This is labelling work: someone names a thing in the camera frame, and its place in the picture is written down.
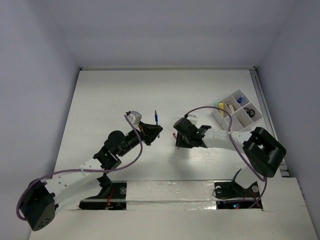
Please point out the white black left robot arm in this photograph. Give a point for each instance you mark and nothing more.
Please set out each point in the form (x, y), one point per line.
(45, 196)

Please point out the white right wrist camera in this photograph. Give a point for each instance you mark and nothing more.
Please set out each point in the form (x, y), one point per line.
(192, 118)

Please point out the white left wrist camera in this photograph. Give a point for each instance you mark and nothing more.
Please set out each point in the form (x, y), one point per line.
(134, 117)

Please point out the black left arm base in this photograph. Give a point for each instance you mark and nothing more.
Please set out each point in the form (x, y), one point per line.
(112, 196)

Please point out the white divided organizer box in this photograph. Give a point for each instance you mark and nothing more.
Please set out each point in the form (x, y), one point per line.
(241, 122)

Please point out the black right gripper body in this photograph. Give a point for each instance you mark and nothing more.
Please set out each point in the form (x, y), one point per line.
(183, 141)

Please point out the blue gel pen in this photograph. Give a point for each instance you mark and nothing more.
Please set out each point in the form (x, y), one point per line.
(156, 120)

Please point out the yellow highlighter pen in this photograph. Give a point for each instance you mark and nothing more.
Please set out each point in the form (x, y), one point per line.
(221, 109)

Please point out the black handled scissors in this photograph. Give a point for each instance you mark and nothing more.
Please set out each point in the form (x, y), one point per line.
(250, 112)

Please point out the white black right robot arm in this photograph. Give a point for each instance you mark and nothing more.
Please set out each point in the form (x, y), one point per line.
(260, 151)

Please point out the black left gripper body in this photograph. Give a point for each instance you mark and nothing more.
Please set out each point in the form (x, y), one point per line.
(141, 130)

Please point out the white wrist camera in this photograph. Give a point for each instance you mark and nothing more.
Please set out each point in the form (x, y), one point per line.
(192, 118)
(134, 117)

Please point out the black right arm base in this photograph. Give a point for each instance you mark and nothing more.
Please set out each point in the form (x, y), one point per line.
(232, 188)

